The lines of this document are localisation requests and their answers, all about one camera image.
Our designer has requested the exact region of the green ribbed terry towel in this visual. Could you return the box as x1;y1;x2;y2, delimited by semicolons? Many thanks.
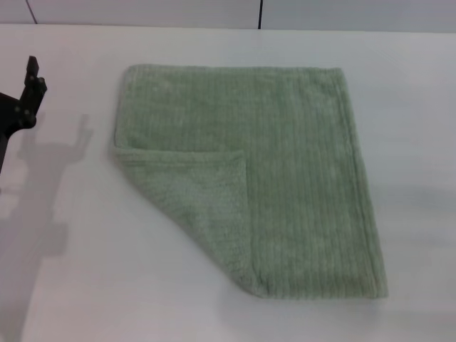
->
109;63;390;299

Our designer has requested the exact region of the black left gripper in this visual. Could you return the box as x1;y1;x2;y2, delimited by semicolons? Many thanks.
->
0;55;48;168

